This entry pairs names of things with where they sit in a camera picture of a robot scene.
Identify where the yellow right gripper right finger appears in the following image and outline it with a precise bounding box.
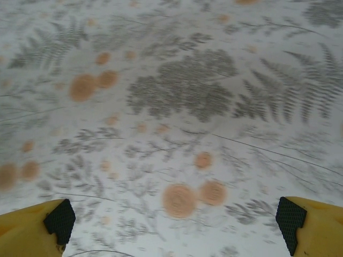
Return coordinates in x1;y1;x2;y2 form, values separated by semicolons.
275;196;343;257

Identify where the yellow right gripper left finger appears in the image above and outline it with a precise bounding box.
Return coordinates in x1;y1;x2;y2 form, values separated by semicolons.
0;198;77;257

